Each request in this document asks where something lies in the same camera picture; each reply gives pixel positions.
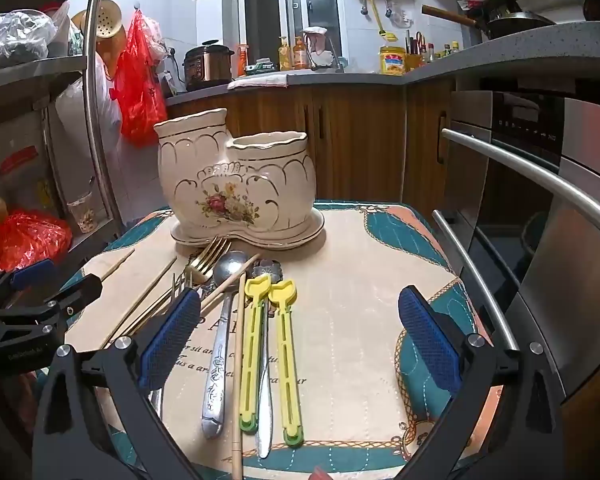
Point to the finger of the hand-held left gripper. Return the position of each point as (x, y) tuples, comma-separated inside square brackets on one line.
[(82, 289), (30, 274)]

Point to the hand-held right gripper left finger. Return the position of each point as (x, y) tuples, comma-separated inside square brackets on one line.
[(172, 340)]

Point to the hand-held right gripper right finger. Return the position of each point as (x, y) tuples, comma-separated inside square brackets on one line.
[(427, 342)]

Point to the wooden chopstick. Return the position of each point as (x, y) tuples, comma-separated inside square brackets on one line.
[(230, 280), (119, 263), (238, 360)]

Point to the silver embossed spoon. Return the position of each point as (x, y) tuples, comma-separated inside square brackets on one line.
[(219, 355)]

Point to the thin gold chopstick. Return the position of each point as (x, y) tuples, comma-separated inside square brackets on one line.
[(147, 296)]

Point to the silver fork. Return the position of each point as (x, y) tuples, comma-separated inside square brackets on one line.
[(182, 282)]

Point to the yellow plastic clip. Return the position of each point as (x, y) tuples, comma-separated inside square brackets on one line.
[(250, 360), (286, 360)]

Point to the wooden chopsticks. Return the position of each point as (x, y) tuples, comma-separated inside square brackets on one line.
[(211, 260)]

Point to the silver flower-headed utensil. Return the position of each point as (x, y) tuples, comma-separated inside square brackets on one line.
[(264, 410)]

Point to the floral ceramic utensil holder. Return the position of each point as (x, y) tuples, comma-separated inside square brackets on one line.
[(240, 185)]

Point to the crumpled red plastic bag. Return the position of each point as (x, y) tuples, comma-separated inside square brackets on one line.
[(25, 240)]

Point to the glass jar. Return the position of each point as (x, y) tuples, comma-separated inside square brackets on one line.
[(81, 212)]

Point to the printed quilted table mat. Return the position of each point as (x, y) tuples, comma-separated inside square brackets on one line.
[(340, 310)]

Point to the red-lidded plastic container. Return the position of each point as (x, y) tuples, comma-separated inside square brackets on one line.
[(22, 175)]

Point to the white plastic bag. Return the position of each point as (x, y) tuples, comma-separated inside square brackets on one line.
[(80, 110)]

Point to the chrome shelf rack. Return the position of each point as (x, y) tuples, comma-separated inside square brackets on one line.
[(96, 110)]

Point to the built-in steel oven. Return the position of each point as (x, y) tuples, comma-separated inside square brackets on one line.
[(580, 240)]

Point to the hanging red plastic bag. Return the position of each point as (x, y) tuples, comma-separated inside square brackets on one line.
[(140, 90)]

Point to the wooden base cabinets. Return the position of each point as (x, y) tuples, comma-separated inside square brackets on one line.
[(360, 145)]

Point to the grey plastic bag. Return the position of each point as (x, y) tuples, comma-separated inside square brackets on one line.
[(12, 40)]

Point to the electric pressure cooker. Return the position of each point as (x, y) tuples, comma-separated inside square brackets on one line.
[(207, 67)]

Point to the gold perforated strainer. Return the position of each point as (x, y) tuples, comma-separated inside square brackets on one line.
[(109, 20)]

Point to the folded white cloth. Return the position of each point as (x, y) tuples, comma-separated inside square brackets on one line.
[(257, 81)]

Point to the yellow plastic tub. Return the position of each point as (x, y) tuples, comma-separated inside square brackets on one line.
[(392, 61)]

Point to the wooden knife block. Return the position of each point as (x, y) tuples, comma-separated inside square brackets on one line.
[(414, 57)]

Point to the row of sauce bottles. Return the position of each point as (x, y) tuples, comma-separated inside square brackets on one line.
[(442, 51)]

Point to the grey kitchen countertop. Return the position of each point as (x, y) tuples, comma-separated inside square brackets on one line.
[(480, 55)]

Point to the yellow soap bottle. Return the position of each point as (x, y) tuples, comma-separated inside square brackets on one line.
[(285, 57)]

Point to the orange liquid bottle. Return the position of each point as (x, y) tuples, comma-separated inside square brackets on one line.
[(300, 56)]

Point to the hanging yellow brush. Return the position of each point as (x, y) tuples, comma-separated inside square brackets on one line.
[(380, 20)]

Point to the kitchen window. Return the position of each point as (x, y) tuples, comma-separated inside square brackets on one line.
[(285, 5)]

